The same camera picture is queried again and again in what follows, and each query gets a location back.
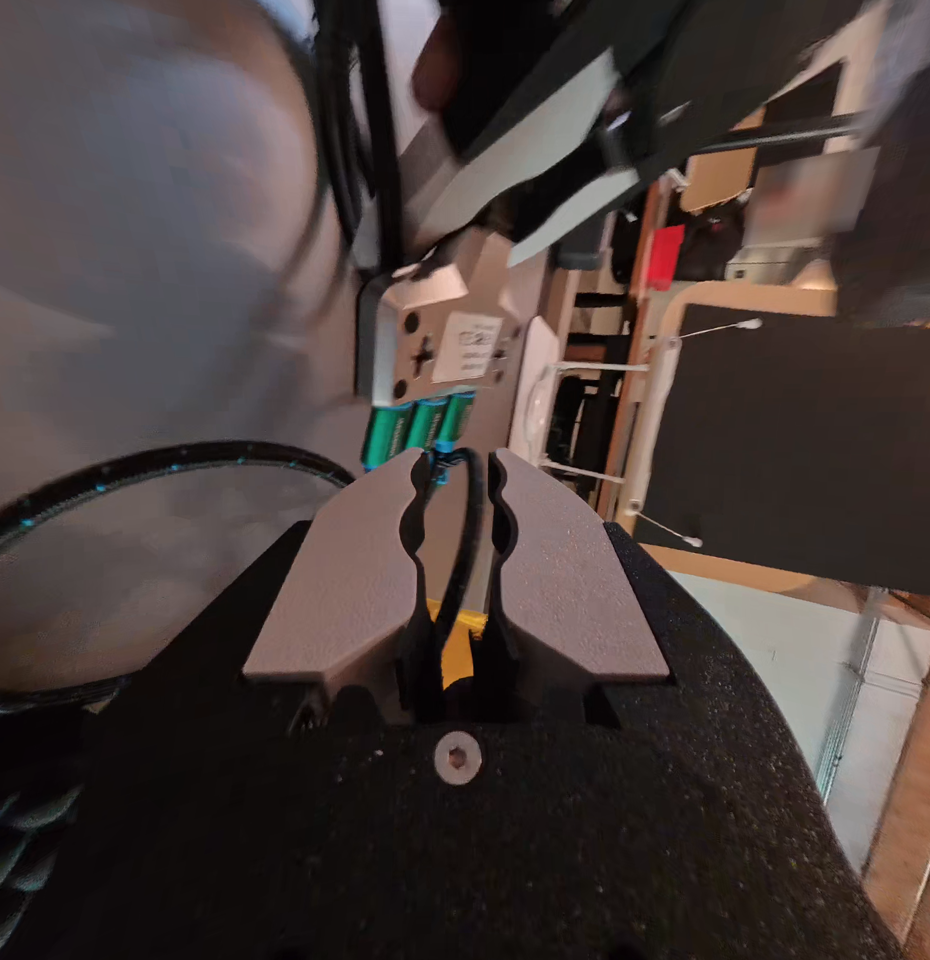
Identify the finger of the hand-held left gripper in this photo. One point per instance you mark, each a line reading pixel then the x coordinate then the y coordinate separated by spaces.
pixel 577 217
pixel 510 165

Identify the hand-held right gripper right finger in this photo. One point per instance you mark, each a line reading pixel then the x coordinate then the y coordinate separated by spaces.
pixel 577 585

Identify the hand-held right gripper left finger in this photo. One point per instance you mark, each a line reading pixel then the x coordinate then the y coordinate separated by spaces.
pixel 337 585

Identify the silver video switch hub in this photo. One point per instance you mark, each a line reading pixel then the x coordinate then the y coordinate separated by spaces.
pixel 427 390

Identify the grey desk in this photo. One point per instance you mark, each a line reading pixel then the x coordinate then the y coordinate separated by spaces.
pixel 172 300

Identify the person's left hand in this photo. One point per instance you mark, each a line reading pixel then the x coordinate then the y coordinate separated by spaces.
pixel 435 67

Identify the red plastic bin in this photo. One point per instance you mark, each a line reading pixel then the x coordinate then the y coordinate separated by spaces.
pixel 664 259

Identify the black board on stand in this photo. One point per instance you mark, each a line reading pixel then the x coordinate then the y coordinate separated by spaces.
pixel 536 352

